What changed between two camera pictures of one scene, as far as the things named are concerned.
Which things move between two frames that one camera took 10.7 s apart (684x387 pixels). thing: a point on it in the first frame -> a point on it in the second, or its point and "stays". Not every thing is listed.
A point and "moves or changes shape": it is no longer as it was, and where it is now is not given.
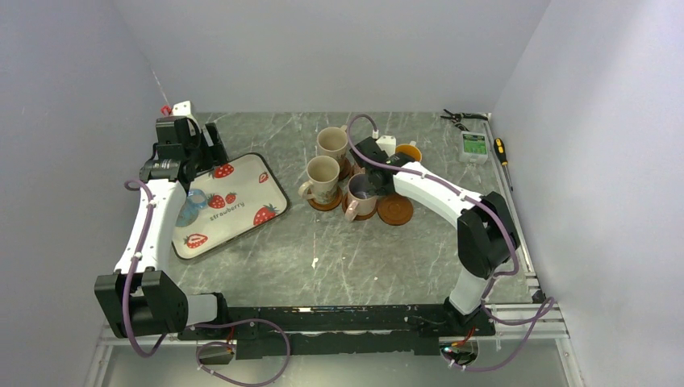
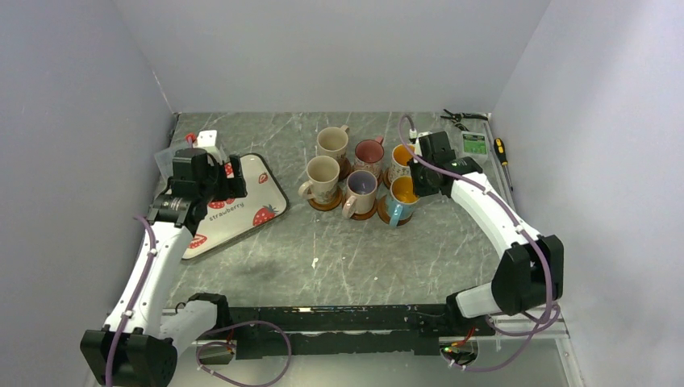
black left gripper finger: x=219 y=155 -> x=238 y=179
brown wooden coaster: x=344 y=164 stays
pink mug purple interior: x=361 y=196 stays
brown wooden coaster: x=345 y=204 moves or changes shape
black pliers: x=456 y=117 stays
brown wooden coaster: x=326 y=206 stays
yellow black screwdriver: x=499 y=148 stays
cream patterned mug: x=332 y=142 stays
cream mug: x=323 y=173 stays
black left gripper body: x=196 y=151 -> x=216 y=186
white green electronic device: x=473 y=147 stays
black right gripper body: x=381 y=191 -> x=422 y=185
